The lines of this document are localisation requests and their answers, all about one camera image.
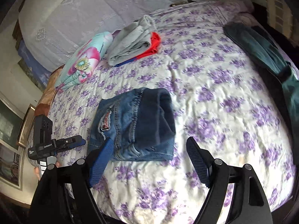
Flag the blue denim jeans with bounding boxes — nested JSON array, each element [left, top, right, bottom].
[[87, 88, 176, 161]]

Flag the person's left hand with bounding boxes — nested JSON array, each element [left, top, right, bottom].
[[33, 162, 61, 181]]

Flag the purple floral bedspread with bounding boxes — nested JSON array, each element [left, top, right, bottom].
[[25, 0, 298, 224]]

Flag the floral folded blanket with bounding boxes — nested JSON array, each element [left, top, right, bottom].
[[55, 31, 113, 91]]

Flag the dark green fleece garment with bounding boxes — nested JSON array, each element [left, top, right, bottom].
[[222, 22, 299, 131]]

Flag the grey folded sweatpants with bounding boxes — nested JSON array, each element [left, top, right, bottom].
[[107, 15, 156, 67]]

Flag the red and blue folded garment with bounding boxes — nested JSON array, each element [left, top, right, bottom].
[[114, 32, 161, 67]]

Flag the lilac lace pillow cover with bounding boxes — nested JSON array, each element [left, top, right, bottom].
[[19, 0, 204, 71]]

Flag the framed picture on wall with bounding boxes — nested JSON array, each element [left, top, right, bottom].
[[1, 99, 24, 191]]

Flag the brown wooden bed frame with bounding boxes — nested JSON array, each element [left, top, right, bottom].
[[13, 20, 64, 116]]

